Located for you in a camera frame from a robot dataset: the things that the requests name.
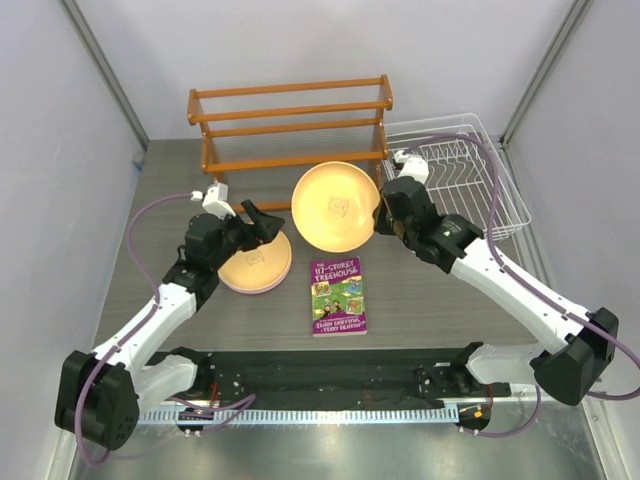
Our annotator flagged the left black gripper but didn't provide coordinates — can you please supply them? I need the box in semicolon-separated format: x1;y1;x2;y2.
209;200;283;270

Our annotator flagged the yellow plate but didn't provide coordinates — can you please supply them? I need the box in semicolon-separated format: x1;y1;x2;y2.
291;162;380;253
218;232;292;278

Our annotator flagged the purple plate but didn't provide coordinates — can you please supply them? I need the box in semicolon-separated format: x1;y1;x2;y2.
220;270;289;294

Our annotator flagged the white wire dish rack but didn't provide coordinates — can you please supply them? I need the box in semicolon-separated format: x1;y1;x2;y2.
385;113;531;241

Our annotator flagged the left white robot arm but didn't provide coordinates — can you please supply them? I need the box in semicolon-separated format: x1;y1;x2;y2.
54;200;285;454

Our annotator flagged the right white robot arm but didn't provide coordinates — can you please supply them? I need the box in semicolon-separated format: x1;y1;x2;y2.
374;176;619;406

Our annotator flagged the orange wooden shelf rack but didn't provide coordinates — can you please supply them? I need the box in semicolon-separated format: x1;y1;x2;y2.
187;75;393;185

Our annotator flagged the purple treehouse book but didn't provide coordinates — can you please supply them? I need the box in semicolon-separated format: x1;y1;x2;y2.
310;257;368;337

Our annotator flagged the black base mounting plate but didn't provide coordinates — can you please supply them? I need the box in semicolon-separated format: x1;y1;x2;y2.
175;347;511;411

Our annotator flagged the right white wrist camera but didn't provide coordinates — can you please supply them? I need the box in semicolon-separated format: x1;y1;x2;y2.
393;150;429;185

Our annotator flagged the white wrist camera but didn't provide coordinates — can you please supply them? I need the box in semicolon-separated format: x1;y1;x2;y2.
190;181;236;220
393;150;429;185

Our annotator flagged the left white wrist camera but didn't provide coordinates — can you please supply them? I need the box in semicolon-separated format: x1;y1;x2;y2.
190;181;236;220

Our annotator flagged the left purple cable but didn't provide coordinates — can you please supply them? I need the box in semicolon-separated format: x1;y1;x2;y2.
74;191;201;466

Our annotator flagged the purple cable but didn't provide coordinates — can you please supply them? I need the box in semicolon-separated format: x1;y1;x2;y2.
74;191;201;466
394;133;640;400

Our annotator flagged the white slotted cable duct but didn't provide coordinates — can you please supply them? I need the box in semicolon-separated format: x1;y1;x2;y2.
138;404;459;427

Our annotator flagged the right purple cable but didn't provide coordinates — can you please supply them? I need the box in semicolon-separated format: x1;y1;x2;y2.
394;133;640;400

